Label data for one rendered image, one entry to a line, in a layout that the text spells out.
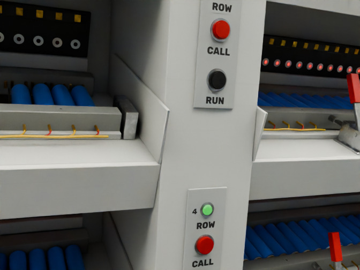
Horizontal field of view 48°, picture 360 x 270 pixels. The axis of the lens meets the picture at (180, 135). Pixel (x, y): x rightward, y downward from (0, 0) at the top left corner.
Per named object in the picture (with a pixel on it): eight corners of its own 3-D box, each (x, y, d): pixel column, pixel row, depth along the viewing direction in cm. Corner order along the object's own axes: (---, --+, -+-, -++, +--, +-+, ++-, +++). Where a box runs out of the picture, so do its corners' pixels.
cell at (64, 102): (63, 81, 44) (74, 102, 38) (70, 95, 45) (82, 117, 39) (47, 88, 43) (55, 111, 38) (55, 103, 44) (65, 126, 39)
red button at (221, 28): (230, 39, 35) (231, 21, 35) (213, 38, 34) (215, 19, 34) (224, 40, 36) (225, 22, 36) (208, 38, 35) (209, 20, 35)
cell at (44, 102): (31, 83, 42) (36, 104, 37) (49, 83, 43) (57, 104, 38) (31, 99, 43) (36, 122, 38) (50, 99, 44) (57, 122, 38)
